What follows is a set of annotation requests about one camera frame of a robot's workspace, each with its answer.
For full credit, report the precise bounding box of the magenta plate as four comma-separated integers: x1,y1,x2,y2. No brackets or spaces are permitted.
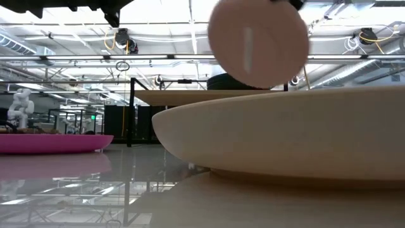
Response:
0,133,115,155

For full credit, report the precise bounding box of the black ceiling cable reel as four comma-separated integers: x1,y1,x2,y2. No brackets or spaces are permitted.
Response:
359,27,378,46
114,27,131,46

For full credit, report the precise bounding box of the dark grey plate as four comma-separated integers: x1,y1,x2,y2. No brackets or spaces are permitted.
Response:
207,80,270,91

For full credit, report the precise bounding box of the salmon pink plate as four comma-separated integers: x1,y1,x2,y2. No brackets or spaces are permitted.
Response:
207,0,310,89

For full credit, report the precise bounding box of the black partition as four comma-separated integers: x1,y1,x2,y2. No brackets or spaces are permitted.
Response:
103,104,166,141

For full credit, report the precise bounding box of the teal plate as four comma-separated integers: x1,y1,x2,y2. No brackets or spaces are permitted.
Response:
208,73,241,84

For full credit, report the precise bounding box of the yellow cable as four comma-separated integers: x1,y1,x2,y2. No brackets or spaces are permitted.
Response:
302,65,310,91

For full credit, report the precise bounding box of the white robot figure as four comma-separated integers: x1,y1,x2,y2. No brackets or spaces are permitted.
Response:
7,88,35,129

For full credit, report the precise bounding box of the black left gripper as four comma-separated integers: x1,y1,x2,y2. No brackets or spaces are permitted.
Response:
72,0,134,28

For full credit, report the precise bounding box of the beige plate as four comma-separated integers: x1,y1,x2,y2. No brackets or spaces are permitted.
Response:
151,85,405,182

